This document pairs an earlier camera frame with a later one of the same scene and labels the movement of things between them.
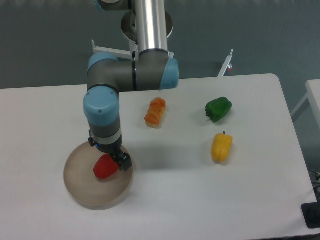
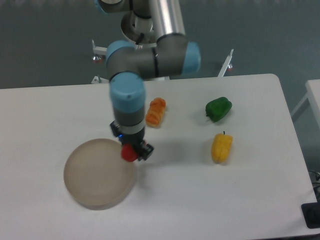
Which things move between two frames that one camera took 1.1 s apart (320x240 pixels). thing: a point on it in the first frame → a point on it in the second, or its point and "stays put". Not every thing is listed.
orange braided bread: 155,112 stays put
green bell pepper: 217,108 stays put
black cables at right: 315,178 stays put
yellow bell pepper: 221,146 stays put
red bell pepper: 105,166 → 128,153
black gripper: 114,149 → 135,139
